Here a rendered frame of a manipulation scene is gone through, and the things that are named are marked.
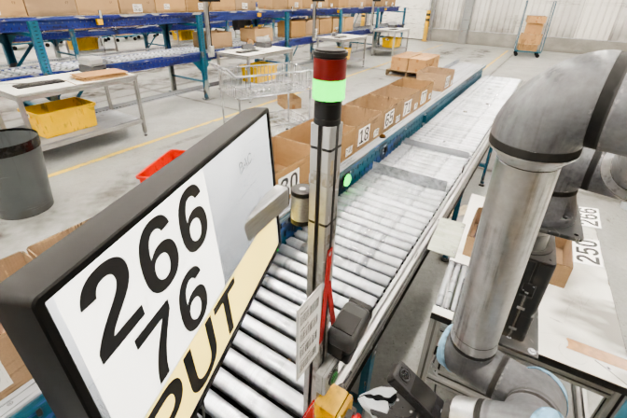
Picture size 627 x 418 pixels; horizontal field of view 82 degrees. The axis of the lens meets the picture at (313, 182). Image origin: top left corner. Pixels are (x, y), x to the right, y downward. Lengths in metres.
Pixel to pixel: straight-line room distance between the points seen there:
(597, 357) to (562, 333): 0.11
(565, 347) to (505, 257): 0.88
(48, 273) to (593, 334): 1.54
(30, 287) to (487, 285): 0.62
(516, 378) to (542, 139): 0.49
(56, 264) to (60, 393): 0.10
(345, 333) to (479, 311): 0.28
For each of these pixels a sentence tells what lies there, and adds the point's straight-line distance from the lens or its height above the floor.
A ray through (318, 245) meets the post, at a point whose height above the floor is 1.32.
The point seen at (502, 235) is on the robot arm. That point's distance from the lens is 0.64.
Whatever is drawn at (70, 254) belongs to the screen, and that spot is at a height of 1.55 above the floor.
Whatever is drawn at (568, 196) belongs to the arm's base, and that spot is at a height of 1.27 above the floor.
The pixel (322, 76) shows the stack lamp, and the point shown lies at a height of 1.63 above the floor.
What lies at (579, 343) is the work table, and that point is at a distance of 1.55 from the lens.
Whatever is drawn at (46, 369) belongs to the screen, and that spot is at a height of 1.48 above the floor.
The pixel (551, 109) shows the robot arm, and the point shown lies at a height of 1.62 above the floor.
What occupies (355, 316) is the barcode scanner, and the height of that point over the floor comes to 1.09.
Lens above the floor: 1.73
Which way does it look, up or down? 28 degrees down
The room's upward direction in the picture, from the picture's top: 2 degrees clockwise
